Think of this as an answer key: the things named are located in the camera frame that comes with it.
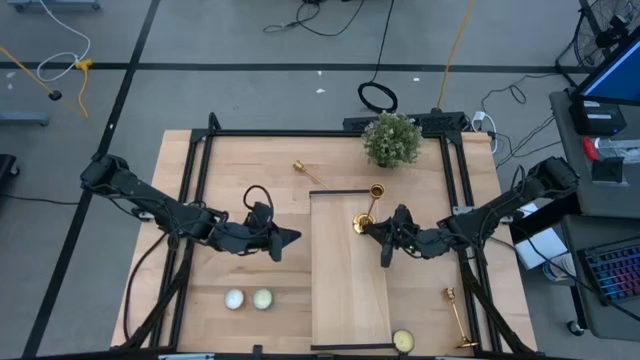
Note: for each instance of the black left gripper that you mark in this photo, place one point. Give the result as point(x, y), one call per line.
point(250, 240)

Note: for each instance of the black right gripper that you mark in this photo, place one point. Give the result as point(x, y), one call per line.
point(420, 242)

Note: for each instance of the gold candlestick holder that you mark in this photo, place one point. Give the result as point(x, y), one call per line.
point(361, 222)
point(299, 166)
point(467, 344)

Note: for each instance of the cream round candle dark rim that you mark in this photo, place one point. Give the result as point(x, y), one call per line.
point(262, 299)

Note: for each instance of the white round candle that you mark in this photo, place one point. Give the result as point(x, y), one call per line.
point(234, 299)

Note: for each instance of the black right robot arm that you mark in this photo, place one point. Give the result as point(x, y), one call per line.
point(505, 205)

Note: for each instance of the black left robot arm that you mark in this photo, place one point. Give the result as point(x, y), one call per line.
point(150, 197)

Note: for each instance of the yellow round candle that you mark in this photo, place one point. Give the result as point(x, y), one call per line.
point(403, 340)

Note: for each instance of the wooden riser with black legs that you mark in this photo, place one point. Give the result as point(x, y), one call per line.
point(345, 280)

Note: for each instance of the green potted plant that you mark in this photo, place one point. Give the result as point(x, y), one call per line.
point(392, 140)

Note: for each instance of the black perforated box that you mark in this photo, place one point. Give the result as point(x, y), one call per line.
point(440, 122)

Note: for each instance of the white power adapter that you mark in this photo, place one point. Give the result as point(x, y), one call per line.
point(479, 117)

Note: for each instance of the white box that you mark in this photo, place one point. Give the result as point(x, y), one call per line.
point(545, 247)

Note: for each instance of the white blue cup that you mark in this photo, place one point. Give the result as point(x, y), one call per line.
point(562, 267)

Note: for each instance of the grey desk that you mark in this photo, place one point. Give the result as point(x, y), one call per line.
point(605, 322)
point(565, 145)

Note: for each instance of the red tool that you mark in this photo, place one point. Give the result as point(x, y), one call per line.
point(590, 149)

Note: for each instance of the small black box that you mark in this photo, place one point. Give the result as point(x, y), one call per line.
point(607, 170)

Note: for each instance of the backlit keyboard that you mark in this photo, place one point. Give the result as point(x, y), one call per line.
point(617, 272)

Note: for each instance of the black printer box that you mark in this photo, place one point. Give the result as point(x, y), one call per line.
point(597, 122)

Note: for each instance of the clear plastic container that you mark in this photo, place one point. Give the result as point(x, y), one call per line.
point(622, 150)

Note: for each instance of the black round floor plug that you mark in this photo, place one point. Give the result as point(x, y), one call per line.
point(55, 95)

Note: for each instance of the computer monitor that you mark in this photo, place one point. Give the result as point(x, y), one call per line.
point(620, 75)

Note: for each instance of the grey floor bar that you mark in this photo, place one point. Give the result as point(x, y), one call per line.
point(22, 119)

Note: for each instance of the black wheeled base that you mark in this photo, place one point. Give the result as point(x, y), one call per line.
point(6, 167)

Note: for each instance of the black floor fan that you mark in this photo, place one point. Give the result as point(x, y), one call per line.
point(607, 36)

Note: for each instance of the grey cart base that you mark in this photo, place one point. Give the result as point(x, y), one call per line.
point(50, 5)

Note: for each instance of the silver mounting bracket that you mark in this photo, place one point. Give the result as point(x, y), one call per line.
point(146, 216)
point(461, 210)

